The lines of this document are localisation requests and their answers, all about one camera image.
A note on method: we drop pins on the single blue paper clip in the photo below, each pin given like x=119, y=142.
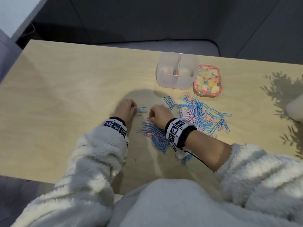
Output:
x=142, y=108

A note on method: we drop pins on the green plant in white pot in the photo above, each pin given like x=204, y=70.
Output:
x=296, y=108

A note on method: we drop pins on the person's left hand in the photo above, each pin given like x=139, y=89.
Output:
x=126, y=109

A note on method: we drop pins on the pile of blue pink paperclips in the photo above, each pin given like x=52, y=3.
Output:
x=198, y=113

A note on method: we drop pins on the pink floral container lid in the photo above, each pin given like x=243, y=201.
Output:
x=208, y=82

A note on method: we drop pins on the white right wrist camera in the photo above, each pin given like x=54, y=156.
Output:
x=181, y=153

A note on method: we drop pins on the right marker-printed wristband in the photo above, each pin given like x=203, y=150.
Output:
x=176, y=133

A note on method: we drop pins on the clear divided plastic container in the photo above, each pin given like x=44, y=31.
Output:
x=175, y=80

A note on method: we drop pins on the person's left forearm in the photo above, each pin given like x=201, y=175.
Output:
x=82, y=174

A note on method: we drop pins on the person's right forearm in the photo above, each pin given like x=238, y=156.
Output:
x=206, y=151

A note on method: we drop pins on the grey bench seat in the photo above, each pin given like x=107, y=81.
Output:
x=19, y=198
x=165, y=48

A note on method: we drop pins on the person's right hand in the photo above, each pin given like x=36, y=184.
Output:
x=161, y=115

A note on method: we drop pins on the marker-printed wristband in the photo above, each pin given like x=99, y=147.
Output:
x=176, y=133
x=116, y=126

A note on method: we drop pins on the grey booth side panel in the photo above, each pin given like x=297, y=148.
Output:
x=8, y=56

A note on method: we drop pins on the left marker-printed wristband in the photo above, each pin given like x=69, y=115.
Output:
x=116, y=126

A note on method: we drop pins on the person's white fleece torso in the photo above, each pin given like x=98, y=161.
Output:
x=177, y=205

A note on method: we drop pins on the white side desk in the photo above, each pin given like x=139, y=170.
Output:
x=16, y=14

